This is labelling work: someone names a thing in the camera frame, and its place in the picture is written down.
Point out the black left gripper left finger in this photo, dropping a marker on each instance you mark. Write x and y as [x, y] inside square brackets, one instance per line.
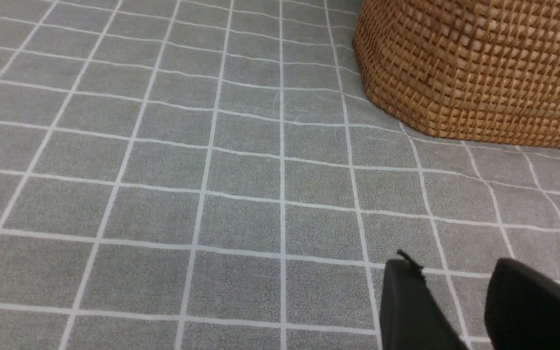
[410, 318]

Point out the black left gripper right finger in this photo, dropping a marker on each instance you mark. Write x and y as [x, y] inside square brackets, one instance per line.
[522, 308]

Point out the grey checked tablecloth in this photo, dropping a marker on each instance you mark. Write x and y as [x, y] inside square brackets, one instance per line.
[209, 175]

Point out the woven rattan basket green lining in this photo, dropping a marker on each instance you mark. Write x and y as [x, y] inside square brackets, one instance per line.
[472, 70]

